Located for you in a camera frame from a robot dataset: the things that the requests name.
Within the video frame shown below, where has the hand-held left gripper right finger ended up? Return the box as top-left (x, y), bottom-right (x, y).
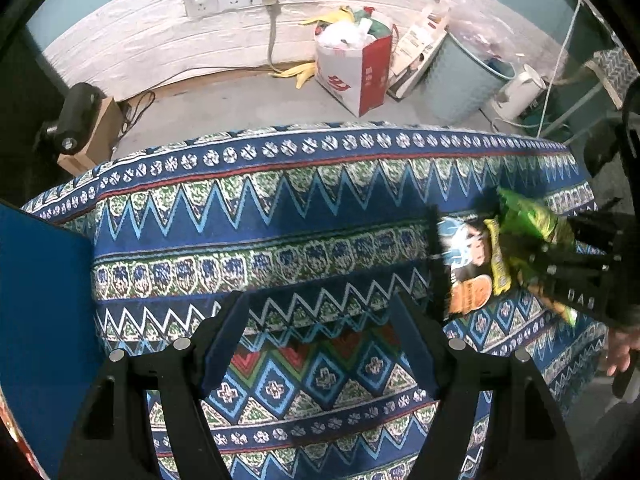
top-left (390, 292), bottom-right (581, 480)

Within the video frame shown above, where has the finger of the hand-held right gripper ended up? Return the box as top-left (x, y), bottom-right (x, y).
top-left (520, 247), bottom-right (607, 282)
top-left (570, 210), bottom-right (626, 256)

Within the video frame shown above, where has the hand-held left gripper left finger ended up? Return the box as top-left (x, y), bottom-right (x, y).
top-left (59, 290), bottom-right (251, 480)

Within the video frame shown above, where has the green snack packet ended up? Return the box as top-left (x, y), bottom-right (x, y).
top-left (496, 187), bottom-right (581, 326)

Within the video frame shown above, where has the blue cardboard box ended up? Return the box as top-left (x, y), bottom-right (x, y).
top-left (0, 200), bottom-right (108, 480)

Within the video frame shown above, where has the person's right hand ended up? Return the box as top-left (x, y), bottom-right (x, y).
top-left (606, 327), bottom-right (640, 376)

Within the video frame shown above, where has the black cartoon snack bag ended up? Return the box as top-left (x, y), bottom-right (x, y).
top-left (425, 205), bottom-right (496, 321)

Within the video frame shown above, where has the patterned blue cloth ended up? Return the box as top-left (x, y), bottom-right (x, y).
top-left (20, 121), bottom-right (613, 480)

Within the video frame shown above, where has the herringbone patterned cloth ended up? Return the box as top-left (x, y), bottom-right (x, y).
top-left (585, 49), bottom-right (640, 106)

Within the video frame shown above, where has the white electric kettle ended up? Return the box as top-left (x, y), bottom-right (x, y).
top-left (490, 64), bottom-right (547, 121)

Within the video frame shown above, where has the teal trash bin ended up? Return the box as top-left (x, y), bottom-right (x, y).
top-left (422, 30), bottom-right (516, 126)

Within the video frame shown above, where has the black device on box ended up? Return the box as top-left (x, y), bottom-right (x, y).
top-left (57, 95), bottom-right (126, 171)

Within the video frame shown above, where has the printed paper bag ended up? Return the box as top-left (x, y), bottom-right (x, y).
top-left (387, 0), bottom-right (448, 101)

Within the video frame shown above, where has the black cylindrical device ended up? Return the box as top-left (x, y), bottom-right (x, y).
top-left (52, 82), bottom-right (101, 156)

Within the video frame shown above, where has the white and red shopping bag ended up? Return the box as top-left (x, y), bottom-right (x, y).
top-left (314, 20), bottom-right (393, 118)

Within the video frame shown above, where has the banana peel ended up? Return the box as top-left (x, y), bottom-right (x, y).
top-left (272, 62), bottom-right (316, 88)
top-left (300, 6), bottom-right (356, 26)

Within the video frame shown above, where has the crumpled white plastic bag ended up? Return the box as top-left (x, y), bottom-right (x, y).
top-left (320, 20), bottom-right (376, 51)

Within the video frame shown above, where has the white hanging cable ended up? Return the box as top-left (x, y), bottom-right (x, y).
top-left (537, 0), bottom-right (583, 136)

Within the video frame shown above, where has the black floor cable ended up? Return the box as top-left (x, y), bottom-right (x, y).
top-left (120, 90), bottom-right (156, 131)

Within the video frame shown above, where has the grey plug with cable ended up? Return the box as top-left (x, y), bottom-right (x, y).
top-left (260, 0), bottom-right (286, 76)

